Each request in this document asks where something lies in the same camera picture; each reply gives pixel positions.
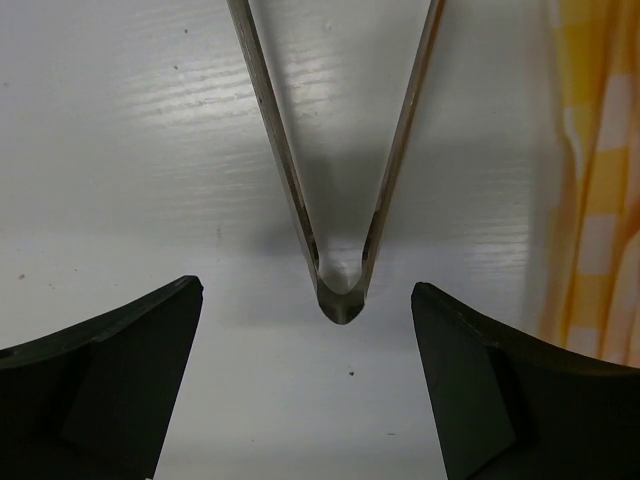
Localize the yellow checkered cloth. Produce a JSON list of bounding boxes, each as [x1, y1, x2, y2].
[[538, 1, 639, 367]]

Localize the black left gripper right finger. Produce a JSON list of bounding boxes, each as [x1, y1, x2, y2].
[[411, 283, 639, 479]]

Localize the metal tongs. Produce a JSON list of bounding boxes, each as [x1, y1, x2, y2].
[[227, 1, 446, 325]]

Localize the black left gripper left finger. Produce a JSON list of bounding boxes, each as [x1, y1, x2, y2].
[[1, 276, 203, 479]]

